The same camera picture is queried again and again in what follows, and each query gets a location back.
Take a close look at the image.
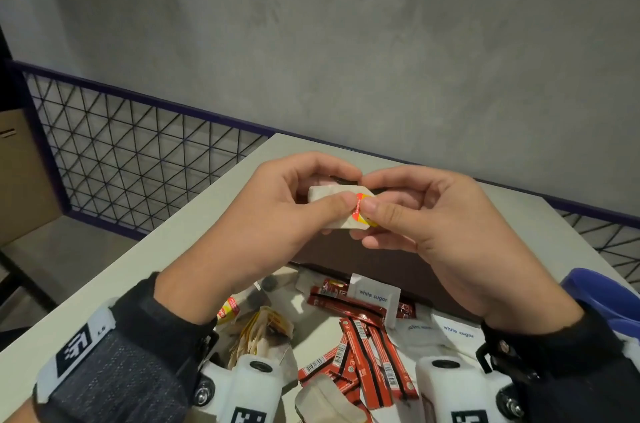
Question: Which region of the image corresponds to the person's left hand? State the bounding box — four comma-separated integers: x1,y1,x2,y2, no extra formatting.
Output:
152,151,363,326

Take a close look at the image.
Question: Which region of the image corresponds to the person's right hand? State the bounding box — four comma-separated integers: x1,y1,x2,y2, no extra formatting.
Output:
349,165,585,336

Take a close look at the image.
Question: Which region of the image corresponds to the brown plastic tray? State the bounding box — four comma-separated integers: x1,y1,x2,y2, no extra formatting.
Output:
292,176,483,324

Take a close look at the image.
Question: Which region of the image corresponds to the tea bag with yellow tag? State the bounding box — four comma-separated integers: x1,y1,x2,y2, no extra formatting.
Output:
306,183,381,231

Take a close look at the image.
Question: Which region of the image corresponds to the pile of white sugar sachets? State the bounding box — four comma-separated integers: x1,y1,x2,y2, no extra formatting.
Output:
347,272,486,423

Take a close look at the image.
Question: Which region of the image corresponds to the pile of tea bags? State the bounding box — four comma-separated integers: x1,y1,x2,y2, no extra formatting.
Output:
215,265,369,423

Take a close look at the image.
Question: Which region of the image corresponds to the pile of red coffee sticks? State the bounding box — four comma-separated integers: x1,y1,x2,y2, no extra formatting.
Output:
297,277,421,411

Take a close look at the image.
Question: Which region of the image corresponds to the person's left forearm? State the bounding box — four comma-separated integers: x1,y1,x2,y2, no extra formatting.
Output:
0,397,39,423

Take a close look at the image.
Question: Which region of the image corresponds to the blue and white bowl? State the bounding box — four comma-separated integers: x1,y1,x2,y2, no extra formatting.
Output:
559,267,640,338

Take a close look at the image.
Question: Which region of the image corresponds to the brown cardboard box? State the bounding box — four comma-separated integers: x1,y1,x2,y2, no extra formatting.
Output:
0,109,63,248

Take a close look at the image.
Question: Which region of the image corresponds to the dark blue cabinet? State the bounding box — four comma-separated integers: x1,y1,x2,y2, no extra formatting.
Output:
0,27,23,113

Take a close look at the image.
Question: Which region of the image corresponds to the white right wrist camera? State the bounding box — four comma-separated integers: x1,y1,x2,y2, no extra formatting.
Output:
415,355,516,423

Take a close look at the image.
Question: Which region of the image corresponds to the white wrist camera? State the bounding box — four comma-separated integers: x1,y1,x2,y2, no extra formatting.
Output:
192,354,285,423
415,355,516,423

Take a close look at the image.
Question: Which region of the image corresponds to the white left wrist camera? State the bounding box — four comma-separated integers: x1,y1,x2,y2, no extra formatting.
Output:
192,354,285,423

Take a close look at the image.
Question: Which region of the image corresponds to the black right wrist strap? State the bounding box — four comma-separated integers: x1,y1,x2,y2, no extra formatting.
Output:
475,302,640,423

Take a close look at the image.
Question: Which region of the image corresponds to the black wrist strap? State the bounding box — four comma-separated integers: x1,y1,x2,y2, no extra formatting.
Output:
32,272,221,423
475,302,640,423

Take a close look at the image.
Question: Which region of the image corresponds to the black left wrist strap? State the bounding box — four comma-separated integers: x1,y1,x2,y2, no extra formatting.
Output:
32,272,221,423

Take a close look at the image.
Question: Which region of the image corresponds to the black metal furniture frame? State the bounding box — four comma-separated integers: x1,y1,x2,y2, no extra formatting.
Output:
0,250,59,338

